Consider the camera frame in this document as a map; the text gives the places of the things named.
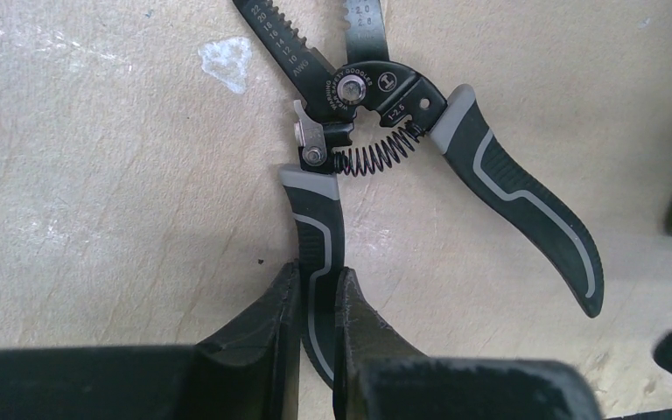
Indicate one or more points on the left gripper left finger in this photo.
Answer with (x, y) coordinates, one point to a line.
(248, 369)

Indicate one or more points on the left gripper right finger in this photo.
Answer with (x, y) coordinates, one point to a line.
(380, 375)

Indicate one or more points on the black wire stripper pliers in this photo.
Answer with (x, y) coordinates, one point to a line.
(366, 117)

